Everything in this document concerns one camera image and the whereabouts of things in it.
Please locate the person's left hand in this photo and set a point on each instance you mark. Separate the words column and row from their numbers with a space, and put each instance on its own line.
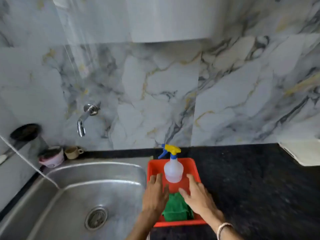
column 154, row 197

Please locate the person's right hand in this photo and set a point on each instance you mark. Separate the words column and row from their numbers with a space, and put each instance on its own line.
column 200, row 198

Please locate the green cleaning cloth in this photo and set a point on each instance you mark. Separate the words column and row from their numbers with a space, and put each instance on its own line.
column 177, row 208

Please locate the chrome wall tap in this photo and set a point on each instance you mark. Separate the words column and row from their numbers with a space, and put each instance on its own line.
column 85, row 117

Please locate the person's right forearm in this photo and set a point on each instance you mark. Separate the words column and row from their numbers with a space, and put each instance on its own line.
column 223, row 226

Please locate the orange plastic tray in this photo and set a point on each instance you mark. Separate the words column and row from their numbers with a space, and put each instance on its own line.
column 156, row 168

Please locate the white spray bottle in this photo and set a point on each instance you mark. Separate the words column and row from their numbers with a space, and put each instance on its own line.
column 173, row 167

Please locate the metal sink drain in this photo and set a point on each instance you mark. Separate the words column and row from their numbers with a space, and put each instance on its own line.
column 96, row 218

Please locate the stainless steel sink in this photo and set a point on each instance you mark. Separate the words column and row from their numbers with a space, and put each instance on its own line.
column 75, row 197

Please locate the beige small cup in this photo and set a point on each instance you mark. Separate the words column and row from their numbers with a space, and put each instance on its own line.
column 72, row 152

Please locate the pink white container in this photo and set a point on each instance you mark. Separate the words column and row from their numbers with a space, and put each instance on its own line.
column 51, row 157

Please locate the round black pan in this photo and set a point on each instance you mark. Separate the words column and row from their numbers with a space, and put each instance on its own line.
column 25, row 132

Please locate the white wall cabinet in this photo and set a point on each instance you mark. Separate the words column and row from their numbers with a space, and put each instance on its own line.
column 175, row 17

